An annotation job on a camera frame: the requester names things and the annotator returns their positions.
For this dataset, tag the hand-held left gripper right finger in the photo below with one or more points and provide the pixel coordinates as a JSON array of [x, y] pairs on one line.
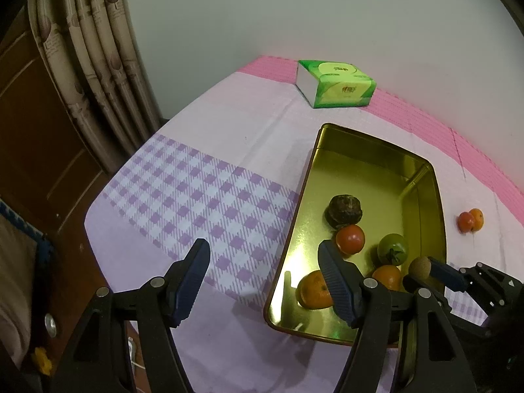
[[337, 282]]

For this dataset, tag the large orange mandarin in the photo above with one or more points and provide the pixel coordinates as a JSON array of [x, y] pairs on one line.
[[313, 290]]

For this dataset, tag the round metal knob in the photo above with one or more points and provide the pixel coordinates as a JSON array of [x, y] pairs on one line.
[[50, 325]]

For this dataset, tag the dark brown wrinkled fruit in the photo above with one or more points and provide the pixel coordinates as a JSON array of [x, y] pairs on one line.
[[343, 212]]

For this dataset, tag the beige cushion blue trim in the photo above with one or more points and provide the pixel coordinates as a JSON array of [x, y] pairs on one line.
[[16, 294]]

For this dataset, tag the small yellow object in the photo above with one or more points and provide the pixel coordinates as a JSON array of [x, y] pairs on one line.
[[43, 360]]

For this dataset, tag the green tissue box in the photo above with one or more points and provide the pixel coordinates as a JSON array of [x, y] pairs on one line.
[[339, 86]]

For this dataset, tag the gold metal tin tray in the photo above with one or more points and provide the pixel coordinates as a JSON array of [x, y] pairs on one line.
[[368, 180]]

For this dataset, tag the small orange mandarin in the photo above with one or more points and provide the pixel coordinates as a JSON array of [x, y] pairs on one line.
[[478, 217], [387, 277]]

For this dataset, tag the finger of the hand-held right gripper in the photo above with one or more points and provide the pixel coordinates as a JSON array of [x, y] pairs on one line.
[[448, 275], [409, 283]]

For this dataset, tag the red tomato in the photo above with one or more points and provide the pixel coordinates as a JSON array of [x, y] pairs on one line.
[[466, 222], [351, 239]]

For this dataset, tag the green tomato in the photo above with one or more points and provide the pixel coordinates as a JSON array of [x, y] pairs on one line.
[[393, 247]]

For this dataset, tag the brown wooden door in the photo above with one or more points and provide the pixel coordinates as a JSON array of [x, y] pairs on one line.
[[41, 131]]

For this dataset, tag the beige patterned curtain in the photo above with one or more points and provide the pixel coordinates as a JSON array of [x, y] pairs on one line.
[[94, 49]]

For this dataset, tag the pink purple patterned tablecloth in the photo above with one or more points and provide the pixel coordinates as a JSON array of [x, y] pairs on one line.
[[204, 139]]

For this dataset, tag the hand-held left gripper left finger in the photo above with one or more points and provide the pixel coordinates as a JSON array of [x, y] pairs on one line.
[[190, 282]]

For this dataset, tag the brown kiwi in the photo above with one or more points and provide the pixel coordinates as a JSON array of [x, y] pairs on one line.
[[419, 268]]

